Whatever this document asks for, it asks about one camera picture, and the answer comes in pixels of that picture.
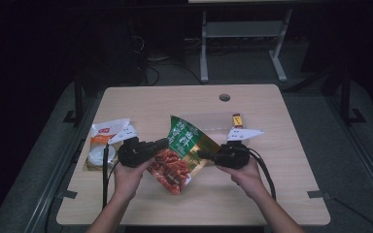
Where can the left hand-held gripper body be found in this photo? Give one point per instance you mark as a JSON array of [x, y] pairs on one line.
[[134, 152]]

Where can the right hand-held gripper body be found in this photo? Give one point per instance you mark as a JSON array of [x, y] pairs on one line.
[[234, 155]]

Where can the green and gold snack bag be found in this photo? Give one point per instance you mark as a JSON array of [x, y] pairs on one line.
[[183, 142]]

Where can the clear plastic bag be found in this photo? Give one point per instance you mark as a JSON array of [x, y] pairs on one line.
[[213, 121]]

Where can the white and orange snack packet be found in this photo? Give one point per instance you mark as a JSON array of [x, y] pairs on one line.
[[102, 132]]

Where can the person's right hand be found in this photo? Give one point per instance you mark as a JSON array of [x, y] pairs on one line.
[[246, 179]]

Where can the person's left hand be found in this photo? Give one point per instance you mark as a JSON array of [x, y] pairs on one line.
[[128, 181]]

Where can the yellow and brown snack bar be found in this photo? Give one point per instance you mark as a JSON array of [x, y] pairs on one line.
[[237, 120]]

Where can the grey round table grommet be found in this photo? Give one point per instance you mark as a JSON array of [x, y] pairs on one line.
[[224, 97]]

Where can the black metal stand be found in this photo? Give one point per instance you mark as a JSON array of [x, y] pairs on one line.
[[77, 103], [345, 97]]

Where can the grey tape strip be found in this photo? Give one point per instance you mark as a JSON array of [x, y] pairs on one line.
[[67, 194], [319, 194]]

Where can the white metal table frame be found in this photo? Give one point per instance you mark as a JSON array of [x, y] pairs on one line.
[[244, 29]]

